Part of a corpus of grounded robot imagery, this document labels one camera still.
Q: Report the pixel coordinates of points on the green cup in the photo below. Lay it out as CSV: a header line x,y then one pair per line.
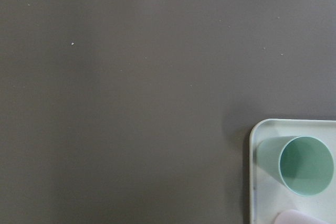
x,y
303,164

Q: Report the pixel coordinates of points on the pink cup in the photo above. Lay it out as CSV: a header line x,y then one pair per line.
x,y
296,217

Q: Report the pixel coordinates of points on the cream rabbit tray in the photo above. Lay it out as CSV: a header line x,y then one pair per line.
x,y
268,197

